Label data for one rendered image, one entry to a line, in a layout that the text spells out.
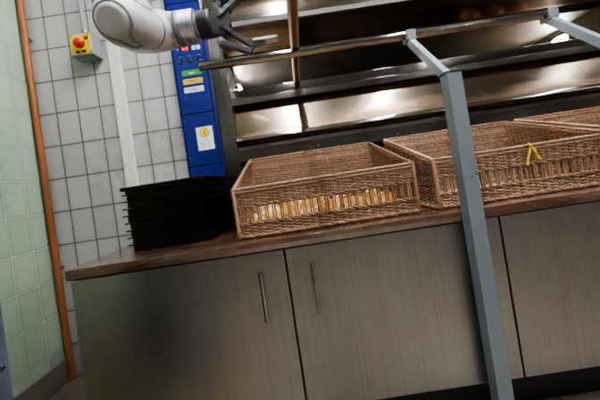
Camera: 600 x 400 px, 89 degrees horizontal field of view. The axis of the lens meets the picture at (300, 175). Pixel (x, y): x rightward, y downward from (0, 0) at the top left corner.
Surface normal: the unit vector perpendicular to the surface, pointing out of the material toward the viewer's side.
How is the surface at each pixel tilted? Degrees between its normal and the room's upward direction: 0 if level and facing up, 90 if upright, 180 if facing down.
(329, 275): 90
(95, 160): 90
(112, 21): 119
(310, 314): 90
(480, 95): 70
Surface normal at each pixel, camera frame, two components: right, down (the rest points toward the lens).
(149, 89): 0.00, -0.01
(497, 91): -0.06, -0.35
